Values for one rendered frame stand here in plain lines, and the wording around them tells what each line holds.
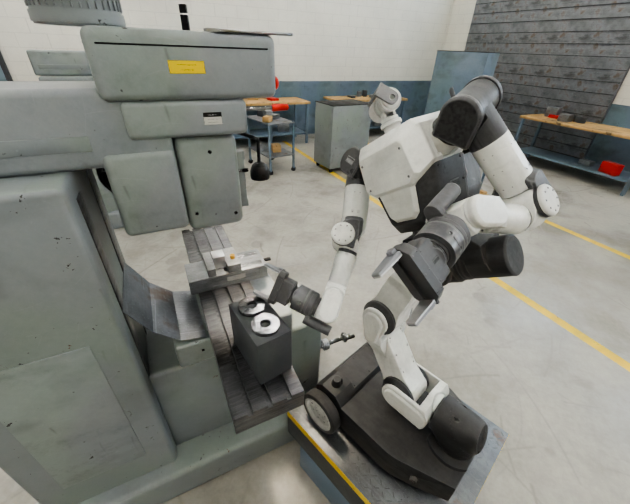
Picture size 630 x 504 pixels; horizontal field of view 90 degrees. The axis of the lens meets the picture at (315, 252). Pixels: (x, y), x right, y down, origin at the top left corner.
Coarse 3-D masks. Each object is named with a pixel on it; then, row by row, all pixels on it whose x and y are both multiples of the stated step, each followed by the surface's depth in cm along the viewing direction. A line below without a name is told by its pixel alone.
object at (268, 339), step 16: (240, 304) 105; (256, 304) 106; (240, 320) 101; (256, 320) 99; (272, 320) 99; (240, 336) 106; (256, 336) 95; (272, 336) 96; (288, 336) 98; (256, 352) 94; (272, 352) 98; (288, 352) 103; (256, 368) 100; (272, 368) 102; (288, 368) 107
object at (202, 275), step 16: (208, 256) 144; (240, 256) 152; (256, 256) 152; (192, 272) 140; (208, 272) 136; (224, 272) 141; (240, 272) 143; (256, 272) 147; (192, 288) 136; (208, 288) 140
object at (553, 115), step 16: (336, 96) 771; (352, 96) 751; (368, 96) 794; (560, 112) 606; (272, 128) 743; (288, 128) 716; (576, 128) 548; (592, 128) 534; (608, 128) 539; (624, 128) 544; (560, 160) 598; (576, 160) 602; (608, 160) 542; (608, 176) 527; (624, 176) 529; (624, 192) 511
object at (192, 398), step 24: (312, 336) 159; (168, 360) 133; (312, 360) 170; (168, 384) 132; (192, 384) 138; (216, 384) 145; (312, 384) 182; (168, 408) 139; (192, 408) 146; (216, 408) 154; (192, 432) 155
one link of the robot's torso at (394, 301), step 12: (396, 276) 105; (384, 288) 115; (396, 288) 110; (372, 300) 122; (384, 300) 117; (396, 300) 113; (408, 300) 109; (384, 312) 117; (396, 312) 115; (408, 312) 121; (396, 324) 118
